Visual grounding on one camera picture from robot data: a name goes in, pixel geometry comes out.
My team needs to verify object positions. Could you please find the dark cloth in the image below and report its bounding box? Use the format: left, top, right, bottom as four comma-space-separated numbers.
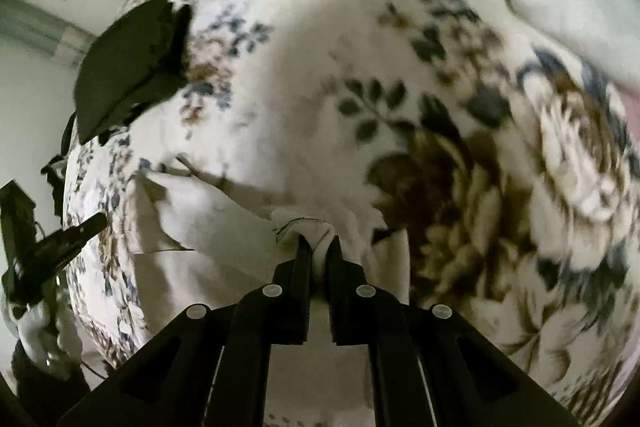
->
41, 111, 78, 220

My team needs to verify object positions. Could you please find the cream white small garment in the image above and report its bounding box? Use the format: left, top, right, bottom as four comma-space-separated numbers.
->
125, 169, 412, 310

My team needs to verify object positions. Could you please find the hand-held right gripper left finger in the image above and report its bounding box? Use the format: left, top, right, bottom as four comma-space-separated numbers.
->
56, 237, 313, 427

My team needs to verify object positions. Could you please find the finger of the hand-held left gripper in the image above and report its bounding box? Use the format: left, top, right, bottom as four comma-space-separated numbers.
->
36, 212, 109, 260

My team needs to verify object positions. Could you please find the black folded cloth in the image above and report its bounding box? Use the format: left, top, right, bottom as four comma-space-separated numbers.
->
74, 0, 194, 144

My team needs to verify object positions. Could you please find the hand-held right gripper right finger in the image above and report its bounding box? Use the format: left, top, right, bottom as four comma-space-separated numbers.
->
325, 235, 581, 427

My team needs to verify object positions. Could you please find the white fluffy cloth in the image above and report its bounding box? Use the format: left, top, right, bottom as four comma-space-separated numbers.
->
500, 0, 640, 100

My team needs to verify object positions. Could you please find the floral printed blanket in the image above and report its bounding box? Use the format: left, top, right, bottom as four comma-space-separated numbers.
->
59, 0, 640, 427

